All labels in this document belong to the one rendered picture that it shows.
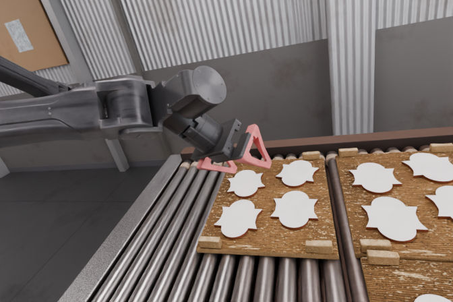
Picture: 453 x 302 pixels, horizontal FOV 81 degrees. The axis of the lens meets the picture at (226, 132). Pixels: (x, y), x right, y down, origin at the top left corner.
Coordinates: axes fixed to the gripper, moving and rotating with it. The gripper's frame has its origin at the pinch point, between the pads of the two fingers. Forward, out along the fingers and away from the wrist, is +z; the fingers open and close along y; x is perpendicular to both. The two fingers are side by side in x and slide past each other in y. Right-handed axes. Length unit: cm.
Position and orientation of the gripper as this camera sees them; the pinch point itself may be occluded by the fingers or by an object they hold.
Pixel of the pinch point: (248, 166)
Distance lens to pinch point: 50.0
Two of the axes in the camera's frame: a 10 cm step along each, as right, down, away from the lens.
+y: 5.9, -2.1, -7.8
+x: 3.5, -8.0, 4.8
